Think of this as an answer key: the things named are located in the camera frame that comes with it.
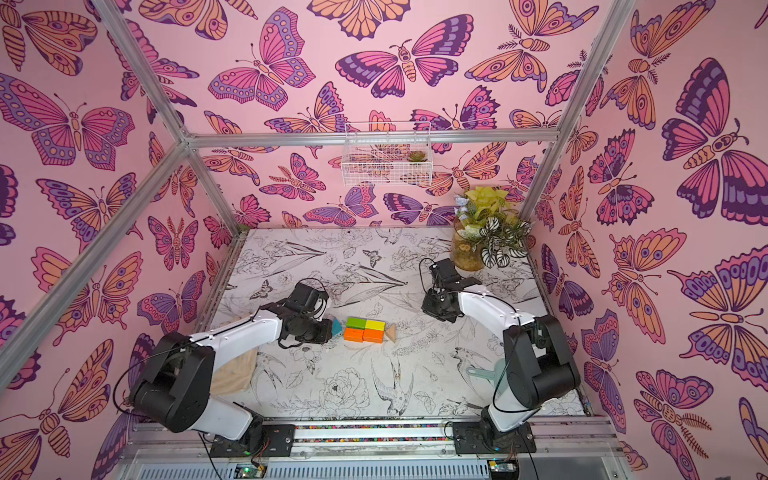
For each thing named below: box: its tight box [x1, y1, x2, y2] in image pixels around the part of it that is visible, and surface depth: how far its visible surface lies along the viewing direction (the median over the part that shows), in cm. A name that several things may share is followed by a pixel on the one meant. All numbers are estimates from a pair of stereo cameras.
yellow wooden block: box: [365, 319, 386, 332], surface depth 94 cm
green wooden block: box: [346, 317, 367, 330], surface depth 97 cm
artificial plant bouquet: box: [454, 186, 532, 269], surface depth 92 cm
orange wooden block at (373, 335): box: [362, 328, 385, 344], surface depth 92 cm
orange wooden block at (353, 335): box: [343, 327, 364, 343], surface depth 92 cm
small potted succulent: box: [406, 150, 428, 163], surface depth 94 cm
